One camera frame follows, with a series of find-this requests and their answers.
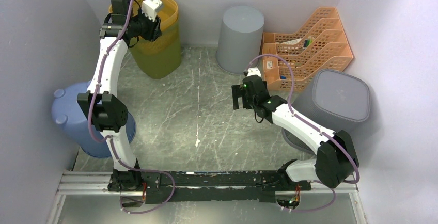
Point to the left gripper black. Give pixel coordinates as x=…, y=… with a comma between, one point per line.
x=155, y=31

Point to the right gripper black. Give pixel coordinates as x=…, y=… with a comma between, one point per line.
x=239, y=91

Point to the yellow mesh bin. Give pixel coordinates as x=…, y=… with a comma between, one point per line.
x=167, y=14

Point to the olive green mesh bin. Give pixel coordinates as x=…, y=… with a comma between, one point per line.
x=159, y=58

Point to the light grey plastic bin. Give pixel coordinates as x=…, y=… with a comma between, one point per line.
x=240, y=38

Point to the dark grey mesh bin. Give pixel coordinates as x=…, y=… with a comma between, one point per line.
x=335, y=100

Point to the blue plastic bin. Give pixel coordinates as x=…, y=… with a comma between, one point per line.
x=69, y=117

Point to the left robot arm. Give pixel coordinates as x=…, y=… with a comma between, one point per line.
x=106, y=115

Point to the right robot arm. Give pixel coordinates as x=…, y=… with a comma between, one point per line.
x=336, y=159

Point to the orange plastic file organizer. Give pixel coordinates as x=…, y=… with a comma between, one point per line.
x=292, y=60

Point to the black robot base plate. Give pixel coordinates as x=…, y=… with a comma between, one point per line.
x=185, y=186

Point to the aluminium rail frame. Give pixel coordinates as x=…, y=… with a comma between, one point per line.
x=95, y=183

